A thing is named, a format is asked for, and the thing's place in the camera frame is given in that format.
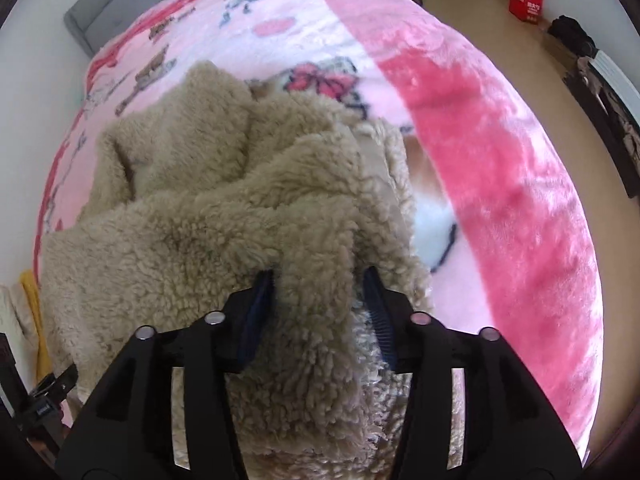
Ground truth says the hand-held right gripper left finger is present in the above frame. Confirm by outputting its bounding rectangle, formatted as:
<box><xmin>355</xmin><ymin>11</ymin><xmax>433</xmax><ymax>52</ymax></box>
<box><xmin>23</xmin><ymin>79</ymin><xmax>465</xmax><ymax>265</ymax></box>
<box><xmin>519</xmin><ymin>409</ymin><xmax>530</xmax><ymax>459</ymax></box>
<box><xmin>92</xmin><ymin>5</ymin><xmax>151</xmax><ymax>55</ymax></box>
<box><xmin>54</xmin><ymin>269</ymin><xmax>276</xmax><ymax>480</ymax></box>

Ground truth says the dark wooden furniture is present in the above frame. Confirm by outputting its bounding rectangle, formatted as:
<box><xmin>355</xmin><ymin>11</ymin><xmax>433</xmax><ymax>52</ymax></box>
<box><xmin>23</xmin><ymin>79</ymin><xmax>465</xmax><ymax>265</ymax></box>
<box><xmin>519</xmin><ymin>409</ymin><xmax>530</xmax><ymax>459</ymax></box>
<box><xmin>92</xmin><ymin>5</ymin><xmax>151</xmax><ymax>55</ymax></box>
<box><xmin>562</xmin><ymin>55</ymin><xmax>640</xmax><ymax>201</ymax></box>

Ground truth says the beige fleece jacket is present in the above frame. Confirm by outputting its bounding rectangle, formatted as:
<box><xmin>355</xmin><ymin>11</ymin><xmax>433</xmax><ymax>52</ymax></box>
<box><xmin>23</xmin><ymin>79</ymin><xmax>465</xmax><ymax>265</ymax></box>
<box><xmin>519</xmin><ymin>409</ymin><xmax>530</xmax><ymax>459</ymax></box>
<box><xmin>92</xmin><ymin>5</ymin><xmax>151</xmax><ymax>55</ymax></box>
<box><xmin>39</xmin><ymin>60</ymin><xmax>435</xmax><ymax>480</ymax></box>

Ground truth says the white cloth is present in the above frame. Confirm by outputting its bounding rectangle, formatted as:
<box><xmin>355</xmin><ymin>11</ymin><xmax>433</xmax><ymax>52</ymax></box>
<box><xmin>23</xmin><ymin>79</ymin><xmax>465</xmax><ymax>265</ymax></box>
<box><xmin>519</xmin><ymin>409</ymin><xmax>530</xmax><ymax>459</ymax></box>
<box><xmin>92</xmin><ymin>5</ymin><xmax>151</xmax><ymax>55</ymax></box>
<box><xmin>0</xmin><ymin>282</ymin><xmax>38</xmax><ymax>366</ymax></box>

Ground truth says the black bag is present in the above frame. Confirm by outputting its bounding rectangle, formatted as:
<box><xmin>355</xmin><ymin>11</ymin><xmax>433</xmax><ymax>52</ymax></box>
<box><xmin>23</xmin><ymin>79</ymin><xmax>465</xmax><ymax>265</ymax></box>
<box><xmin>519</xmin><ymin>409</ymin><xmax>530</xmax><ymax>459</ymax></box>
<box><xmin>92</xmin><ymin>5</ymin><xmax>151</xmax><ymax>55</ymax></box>
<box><xmin>547</xmin><ymin>15</ymin><xmax>598</xmax><ymax>56</ymax></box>

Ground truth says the red shopping bag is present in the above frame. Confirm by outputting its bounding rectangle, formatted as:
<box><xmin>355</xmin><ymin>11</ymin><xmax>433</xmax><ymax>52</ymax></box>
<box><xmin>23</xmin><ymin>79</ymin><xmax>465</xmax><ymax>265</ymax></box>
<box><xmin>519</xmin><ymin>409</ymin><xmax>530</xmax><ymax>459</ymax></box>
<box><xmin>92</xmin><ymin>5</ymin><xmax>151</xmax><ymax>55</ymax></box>
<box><xmin>509</xmin><ymin>0</ymin><xmax>545</xmax><ymax>25</ymax></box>

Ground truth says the yellow cloth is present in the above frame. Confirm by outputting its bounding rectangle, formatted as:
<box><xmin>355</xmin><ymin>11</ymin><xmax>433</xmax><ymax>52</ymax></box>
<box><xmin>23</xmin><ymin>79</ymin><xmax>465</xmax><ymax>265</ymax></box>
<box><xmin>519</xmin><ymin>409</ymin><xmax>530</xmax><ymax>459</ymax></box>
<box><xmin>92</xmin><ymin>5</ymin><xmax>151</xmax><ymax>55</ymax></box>
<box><xmin>20</xmin><ymin>269</ymin><xmax>53</xmax><ymax>376</ymax></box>

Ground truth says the pink printed blanket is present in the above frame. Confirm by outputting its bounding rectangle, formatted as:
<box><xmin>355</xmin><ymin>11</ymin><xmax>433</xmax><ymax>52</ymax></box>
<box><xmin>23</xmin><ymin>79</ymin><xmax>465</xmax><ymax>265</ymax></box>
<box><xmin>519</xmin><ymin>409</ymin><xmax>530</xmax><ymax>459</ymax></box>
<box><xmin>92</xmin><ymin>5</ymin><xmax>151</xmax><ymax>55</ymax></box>
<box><xmin>32</xmin><ymin>0</ymin><xmax>606</xmax><ymax>466</ymax></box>

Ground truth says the white slatted panel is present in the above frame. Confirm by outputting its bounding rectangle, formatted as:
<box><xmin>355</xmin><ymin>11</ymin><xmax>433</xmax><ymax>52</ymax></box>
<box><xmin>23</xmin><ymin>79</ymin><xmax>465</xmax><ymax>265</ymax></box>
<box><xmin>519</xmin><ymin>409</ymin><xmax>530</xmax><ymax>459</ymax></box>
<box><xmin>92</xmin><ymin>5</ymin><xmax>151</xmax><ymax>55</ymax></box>
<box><xmin>590</xmin><ymin>50</ymin><xmax>640</xmax><ymax>111</ymax></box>

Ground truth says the grey padded headboard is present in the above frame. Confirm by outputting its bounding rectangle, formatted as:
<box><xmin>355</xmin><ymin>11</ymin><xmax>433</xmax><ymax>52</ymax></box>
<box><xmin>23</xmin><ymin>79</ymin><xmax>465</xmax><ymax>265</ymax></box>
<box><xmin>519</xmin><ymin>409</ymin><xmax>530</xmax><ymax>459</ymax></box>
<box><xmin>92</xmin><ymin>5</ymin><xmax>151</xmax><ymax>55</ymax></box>
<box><xmin>64</xmin><ymin>0</ymin><xmax>281</xmax><ymax>58</ymax></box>

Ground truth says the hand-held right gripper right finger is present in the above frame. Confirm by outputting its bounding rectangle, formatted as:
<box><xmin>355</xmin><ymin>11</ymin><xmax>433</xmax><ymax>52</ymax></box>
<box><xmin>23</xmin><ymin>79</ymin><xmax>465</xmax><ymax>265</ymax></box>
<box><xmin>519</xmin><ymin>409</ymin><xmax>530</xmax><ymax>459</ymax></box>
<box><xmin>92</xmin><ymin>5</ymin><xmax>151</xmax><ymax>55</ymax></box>
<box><xmin>361</xmin><ymin>266</ymin><xmax>586</xmax><ymax>480</ymax></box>

